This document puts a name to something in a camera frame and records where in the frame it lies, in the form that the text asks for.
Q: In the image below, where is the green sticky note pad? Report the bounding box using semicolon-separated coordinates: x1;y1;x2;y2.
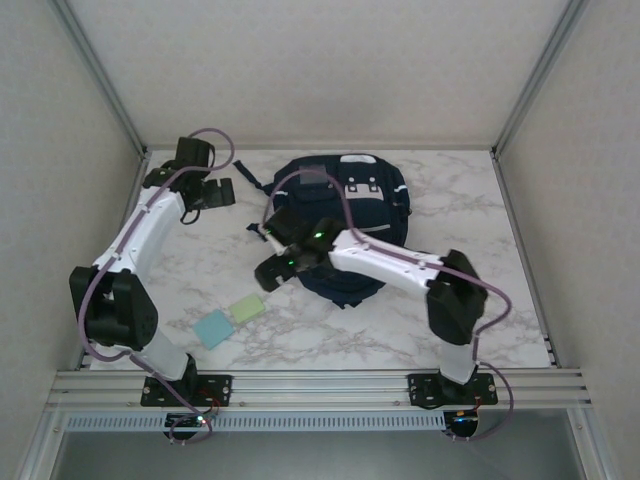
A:
229;294;267;326

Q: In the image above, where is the navy blue backpack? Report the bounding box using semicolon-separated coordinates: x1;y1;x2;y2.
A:
232;152;417;310

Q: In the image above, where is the blue sticky note pad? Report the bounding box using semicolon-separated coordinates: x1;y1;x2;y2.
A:
192;309;235;350

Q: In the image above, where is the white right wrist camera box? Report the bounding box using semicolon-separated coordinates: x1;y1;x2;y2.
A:
259;227;284;254

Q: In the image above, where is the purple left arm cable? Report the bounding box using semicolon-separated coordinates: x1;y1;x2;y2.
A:
79;127;237;446

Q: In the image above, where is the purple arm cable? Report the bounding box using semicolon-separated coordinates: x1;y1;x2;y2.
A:
267;169;516;444
79;127;237;446

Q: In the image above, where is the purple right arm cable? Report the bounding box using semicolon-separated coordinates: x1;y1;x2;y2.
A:
267;169;516;444

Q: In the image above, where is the aluminium table edge rail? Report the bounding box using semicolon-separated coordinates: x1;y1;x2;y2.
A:
143;143;497;153
492;149;560;369
79;149;151;371

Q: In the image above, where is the aluminium frame post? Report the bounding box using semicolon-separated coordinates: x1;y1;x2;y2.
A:
491;0;592;159
48;0;149;159

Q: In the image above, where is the aluminium mounting rail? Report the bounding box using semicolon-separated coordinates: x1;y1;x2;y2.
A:
45;368;595;410

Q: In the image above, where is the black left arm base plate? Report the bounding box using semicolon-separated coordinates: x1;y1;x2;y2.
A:
140;373;234;408

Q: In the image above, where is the grey slotted cable duct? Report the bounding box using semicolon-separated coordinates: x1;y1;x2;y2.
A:
64;411;447;432

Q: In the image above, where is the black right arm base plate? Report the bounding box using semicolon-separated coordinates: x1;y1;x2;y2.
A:
406;372;500;407

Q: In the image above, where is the aluminium lower frame bar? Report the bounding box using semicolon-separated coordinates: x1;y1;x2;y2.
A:
567;407;619;480
14;407;69;480

